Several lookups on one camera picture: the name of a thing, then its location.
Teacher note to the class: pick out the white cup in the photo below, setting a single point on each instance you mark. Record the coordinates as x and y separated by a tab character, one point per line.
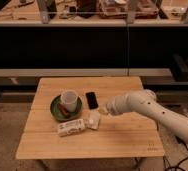
69	99

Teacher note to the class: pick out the brown sausage on plate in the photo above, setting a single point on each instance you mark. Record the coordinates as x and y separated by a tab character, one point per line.
64	112

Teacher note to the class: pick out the white plastic bottle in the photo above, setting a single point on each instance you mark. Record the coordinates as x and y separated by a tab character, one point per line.
71	127

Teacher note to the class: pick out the wooden folding table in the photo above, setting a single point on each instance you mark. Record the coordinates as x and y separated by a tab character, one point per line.
129	135

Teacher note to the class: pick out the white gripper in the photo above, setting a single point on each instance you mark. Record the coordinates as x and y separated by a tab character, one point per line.
117	105

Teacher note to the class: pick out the green plate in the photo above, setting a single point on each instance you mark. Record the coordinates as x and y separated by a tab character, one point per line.
57	114

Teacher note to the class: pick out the black smartphone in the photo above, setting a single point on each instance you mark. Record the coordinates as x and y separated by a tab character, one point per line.
91	100

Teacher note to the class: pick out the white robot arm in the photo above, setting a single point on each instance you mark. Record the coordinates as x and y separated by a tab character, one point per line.
144	102

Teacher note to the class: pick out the long wooden shelf bench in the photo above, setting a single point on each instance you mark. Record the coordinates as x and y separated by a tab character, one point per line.
31	76

